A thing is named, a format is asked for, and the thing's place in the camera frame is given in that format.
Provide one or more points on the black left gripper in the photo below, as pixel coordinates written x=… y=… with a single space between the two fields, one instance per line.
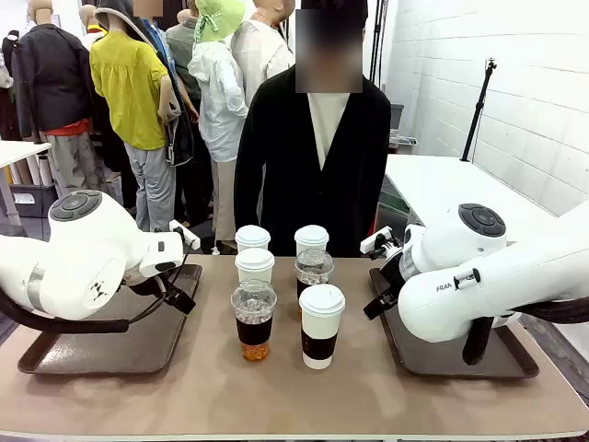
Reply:
x=181 y=300

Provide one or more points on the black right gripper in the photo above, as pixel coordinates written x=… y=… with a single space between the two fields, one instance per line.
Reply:
x=391 y=276

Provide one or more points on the clear iced coffee cup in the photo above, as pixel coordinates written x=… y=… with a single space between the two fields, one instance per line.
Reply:
x=313 y=269
x=253 y=322

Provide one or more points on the white lidded paper coffee cup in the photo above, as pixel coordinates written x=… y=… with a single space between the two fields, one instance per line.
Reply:
x=252 y=236
x=254 y=264
x=321 y=322
x=311 y=237

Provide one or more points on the person's right forearm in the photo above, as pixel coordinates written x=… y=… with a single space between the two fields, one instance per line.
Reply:
x=248 y=202

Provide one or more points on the person's left forearm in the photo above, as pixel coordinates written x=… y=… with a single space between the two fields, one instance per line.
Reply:
x=373 y=198

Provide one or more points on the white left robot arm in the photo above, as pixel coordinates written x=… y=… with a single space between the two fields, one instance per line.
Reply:
x=92 y=248

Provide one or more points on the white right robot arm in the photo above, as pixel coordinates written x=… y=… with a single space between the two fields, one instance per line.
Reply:
x=460 y=294

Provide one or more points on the dark brown serving tray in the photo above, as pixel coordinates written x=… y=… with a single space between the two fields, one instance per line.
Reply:
x=432 y=359
x=115 y=350

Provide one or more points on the large white table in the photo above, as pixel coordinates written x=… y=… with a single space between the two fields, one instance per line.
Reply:
x=451 y=189

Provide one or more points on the person in black cardigan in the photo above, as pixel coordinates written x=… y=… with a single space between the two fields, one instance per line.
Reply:
x=294 y=184

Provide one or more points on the person in dark hooded jacket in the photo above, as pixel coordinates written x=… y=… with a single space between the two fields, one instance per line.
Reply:
x=182 y=133

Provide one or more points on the grey storage bin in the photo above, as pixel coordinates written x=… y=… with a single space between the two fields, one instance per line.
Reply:
x=32 y=200

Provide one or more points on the white paper roll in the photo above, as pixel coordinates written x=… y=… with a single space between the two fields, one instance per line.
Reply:
x=32 y=169
x=45 y=169

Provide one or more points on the mannequin in white shirt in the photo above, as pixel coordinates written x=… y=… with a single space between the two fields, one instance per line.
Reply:
x=221 y=106

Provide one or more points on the mannequin in yellow blouse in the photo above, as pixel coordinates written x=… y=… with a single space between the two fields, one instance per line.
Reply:
x=129 y=92

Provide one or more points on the small white desk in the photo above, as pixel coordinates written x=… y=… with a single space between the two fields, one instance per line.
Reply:
x=20 y=151

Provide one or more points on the black light stand poles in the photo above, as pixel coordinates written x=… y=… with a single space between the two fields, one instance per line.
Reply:
x=378 y=41

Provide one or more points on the mannequin in green shirt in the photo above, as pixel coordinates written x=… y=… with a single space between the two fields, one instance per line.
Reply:
x=181 y=50

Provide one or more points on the mannequin in beige shirt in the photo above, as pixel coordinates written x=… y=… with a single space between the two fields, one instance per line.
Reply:
x=262 y=55

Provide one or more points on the mannequin in black jacket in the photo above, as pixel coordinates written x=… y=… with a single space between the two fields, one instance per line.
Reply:
x=50 y=78

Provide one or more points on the mannequin with yellow red collar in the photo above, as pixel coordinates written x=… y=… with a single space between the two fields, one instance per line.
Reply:
x=89 y=32

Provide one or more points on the light green bucket hat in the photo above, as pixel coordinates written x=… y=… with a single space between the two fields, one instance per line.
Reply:
x=218 y=18

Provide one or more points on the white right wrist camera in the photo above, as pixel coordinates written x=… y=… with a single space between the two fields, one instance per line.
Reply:
x=375 y=239

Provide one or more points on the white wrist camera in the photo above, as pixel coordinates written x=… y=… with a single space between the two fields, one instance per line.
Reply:
x=185 y=234
x=375 y=239

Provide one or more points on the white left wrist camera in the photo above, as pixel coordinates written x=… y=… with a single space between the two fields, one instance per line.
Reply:
x=185 y=234

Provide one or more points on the black camera tripod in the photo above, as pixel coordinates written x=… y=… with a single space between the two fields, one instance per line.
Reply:
x=478 y=110

